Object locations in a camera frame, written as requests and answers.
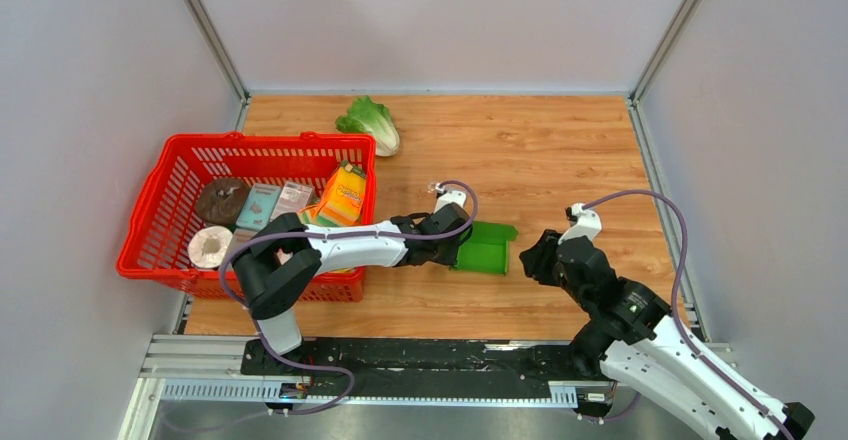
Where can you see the green paper box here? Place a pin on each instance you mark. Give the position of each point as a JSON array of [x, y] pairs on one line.
[[487, 250]]

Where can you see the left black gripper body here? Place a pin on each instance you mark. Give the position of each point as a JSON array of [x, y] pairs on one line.
[[447, 253]]

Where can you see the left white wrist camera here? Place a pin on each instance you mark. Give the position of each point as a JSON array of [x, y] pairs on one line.
[[445, 195]]

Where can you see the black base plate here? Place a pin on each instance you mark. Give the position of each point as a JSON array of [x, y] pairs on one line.
[[425, 368]]

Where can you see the pink small box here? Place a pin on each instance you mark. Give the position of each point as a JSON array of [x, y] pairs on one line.
[[293, 198]]

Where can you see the brown round bread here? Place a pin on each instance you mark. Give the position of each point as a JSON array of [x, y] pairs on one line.
[[221, 201]]

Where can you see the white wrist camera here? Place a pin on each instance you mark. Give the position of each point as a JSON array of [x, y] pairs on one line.
[[445, 195], [583, 222]]

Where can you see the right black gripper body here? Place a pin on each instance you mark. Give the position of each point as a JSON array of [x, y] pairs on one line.
[[544, 270]]

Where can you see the teal small box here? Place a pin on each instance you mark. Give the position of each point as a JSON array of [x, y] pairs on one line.
[[258, 207]]

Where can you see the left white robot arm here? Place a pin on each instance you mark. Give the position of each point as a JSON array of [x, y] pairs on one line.
[[275, 267]]

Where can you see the grey pink flat box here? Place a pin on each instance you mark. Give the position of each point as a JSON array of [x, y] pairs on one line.
[[239, 237]]

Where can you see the white toilet paper roll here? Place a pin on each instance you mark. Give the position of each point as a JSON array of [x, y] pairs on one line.
[[208, 247]]

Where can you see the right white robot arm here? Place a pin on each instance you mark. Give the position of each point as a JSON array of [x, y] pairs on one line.
[[631, 337]]

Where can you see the green lettuce head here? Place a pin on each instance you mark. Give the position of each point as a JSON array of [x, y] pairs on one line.
[[365, 116]]

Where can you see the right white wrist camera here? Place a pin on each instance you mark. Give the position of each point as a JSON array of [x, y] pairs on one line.
[[583, 222]]

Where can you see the orange yellow carton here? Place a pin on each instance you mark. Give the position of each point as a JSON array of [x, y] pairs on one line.
[[342, 199]]

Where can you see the red plastic basket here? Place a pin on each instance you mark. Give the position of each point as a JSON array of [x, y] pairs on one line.
[[163, 220]]

